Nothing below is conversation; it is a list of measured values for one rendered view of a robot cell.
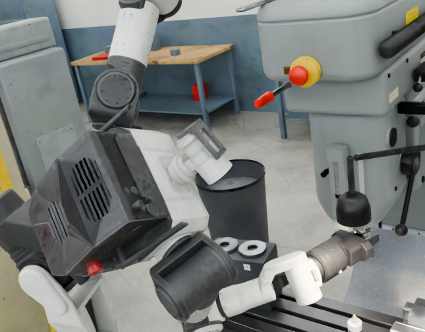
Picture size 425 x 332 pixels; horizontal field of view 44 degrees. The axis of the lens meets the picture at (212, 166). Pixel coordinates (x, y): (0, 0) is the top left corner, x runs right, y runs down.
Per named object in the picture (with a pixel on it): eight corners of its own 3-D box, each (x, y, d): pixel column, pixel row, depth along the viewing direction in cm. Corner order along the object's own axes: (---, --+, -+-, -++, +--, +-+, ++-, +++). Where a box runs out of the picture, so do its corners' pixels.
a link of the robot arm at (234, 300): (271, 310, 132) (201, 334, 136) (259, 271, 137) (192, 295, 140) (260, 304, 123) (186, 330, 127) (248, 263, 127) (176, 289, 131)
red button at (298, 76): (306, 87, 101) (304, 67, 99) (287, 87, 103) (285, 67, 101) (313, 82, 103) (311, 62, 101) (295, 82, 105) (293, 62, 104)
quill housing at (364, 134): (389, 240, 125) (383, 112, 113) (310, 224, 137) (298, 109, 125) (413, 203, 139) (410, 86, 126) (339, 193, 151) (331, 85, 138)
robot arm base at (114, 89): (89, 130, 109) (143, 123, 110) (81, 71, 110) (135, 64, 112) (95, 143, 123) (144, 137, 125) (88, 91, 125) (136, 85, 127)
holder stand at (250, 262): (271, 311, 170) (263, 259, 162) (210, 301, 180) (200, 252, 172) (283, 289, 180) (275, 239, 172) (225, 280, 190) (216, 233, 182)
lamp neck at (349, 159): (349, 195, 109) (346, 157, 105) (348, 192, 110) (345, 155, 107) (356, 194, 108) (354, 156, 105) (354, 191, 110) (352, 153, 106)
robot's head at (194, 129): (193, 176, 110) (215, 163, 105) (166, 145, 109) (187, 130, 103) (207, 159, 114) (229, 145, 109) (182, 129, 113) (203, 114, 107)
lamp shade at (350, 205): (340, 229, 108) (338, 203, 106) (333, 213, 115) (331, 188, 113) (375, 224, 108) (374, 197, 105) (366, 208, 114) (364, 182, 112)
